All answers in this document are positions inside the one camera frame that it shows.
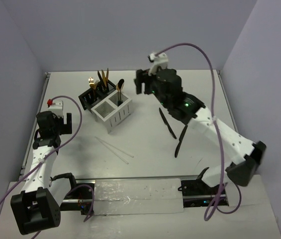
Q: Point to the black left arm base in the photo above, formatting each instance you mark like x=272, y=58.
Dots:
x=72, y=195

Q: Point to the black spoon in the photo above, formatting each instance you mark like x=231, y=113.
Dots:
x=121, y=84

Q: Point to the black knife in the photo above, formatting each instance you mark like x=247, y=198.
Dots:
x=180, y=141
x=167, y=124

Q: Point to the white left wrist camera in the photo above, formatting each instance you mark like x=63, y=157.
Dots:
x=56, y=107

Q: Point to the white chopstick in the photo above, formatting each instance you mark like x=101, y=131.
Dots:
x=121, y=150
x=126, y=162

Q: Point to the aluminium table rail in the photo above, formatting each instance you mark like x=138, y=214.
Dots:
x=29, y=146

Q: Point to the gold fork green handle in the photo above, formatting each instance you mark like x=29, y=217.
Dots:
x=94, y=87
x=91, y=82

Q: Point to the black utensil caddy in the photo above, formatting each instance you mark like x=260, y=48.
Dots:
x=87, y=99

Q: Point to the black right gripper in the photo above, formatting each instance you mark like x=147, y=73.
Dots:
x=142, y=77

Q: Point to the gold knife green handle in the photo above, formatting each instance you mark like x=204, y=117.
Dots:
x=107, y=75
x=99, y=76
x=103, y=78

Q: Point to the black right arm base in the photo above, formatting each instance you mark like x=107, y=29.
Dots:
x=195, y=192

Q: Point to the gold spoon green handle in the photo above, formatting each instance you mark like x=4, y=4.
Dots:
x=117, y=93

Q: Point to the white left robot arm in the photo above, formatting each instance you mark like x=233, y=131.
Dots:
x=37, y=206

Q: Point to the white utensil caddy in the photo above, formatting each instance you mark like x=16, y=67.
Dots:
x=108, y=114

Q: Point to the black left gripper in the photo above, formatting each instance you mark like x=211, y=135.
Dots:
x=65, y=128

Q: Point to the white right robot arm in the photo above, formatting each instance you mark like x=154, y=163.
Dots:
x=243, y=155

